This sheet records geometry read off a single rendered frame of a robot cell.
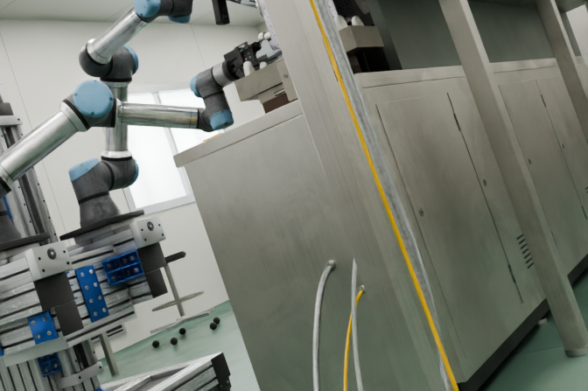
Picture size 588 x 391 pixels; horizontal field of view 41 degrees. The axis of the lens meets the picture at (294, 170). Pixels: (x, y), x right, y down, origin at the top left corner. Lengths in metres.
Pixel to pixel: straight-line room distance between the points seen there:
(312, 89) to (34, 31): 5.46
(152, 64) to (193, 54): 0.66
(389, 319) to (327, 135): 0.35
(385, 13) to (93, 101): 0.89
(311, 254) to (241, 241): 0.23
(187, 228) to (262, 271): 4.98
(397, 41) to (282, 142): 0.45
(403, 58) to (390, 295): 0.98
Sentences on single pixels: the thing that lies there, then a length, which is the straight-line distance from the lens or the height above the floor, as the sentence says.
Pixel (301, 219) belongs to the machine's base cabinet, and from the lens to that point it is 2.09.
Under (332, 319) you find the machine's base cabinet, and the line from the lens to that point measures 2.12.
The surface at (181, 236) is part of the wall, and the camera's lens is 7.08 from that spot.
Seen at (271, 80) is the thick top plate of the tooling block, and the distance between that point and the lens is 2.16.
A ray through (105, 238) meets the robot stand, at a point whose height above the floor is 0.76.
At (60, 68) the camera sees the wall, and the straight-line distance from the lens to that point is 6.79.
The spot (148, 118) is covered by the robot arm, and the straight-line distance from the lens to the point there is 2.58.
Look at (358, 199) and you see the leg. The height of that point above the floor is 0.61.
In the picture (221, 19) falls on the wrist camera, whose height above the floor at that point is 1.28.
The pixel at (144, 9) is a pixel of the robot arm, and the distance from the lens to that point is 2.55.
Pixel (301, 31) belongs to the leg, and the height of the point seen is 0.93.
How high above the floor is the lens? 0.63
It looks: 3 degrees up
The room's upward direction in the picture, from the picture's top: 19 degrees counter-clockwise
